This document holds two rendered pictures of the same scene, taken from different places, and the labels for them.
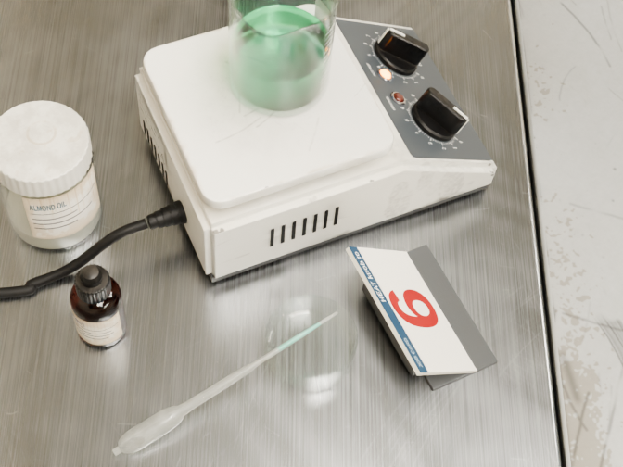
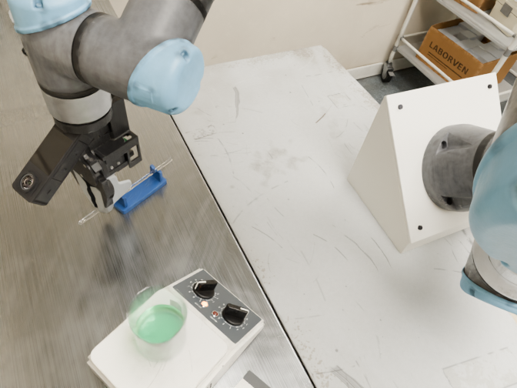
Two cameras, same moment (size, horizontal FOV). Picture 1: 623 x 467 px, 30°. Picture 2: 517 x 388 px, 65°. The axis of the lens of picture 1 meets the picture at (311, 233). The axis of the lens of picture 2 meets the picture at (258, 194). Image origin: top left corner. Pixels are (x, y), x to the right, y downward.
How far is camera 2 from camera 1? 0.27 m
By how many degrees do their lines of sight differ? 19
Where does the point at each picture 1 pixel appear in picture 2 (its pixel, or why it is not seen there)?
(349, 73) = (193, 319)
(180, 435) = not seen: outside the picture
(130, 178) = not seen: outside the picture
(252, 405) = not seen: outside the picture
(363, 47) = (189, 294)
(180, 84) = (115, 364)
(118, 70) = (71, 345)
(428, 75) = (219, 290)
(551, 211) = (289, 326)
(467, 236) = (263, 356)
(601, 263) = (318, 341)
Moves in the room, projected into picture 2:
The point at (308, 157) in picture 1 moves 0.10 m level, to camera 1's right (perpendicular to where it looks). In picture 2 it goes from (193, 375) to (271, 346)
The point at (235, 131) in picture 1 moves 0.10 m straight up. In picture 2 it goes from (153, 378) to (145, 350)
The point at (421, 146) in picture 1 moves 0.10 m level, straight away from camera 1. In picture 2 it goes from (235, 335) to (221, 267)
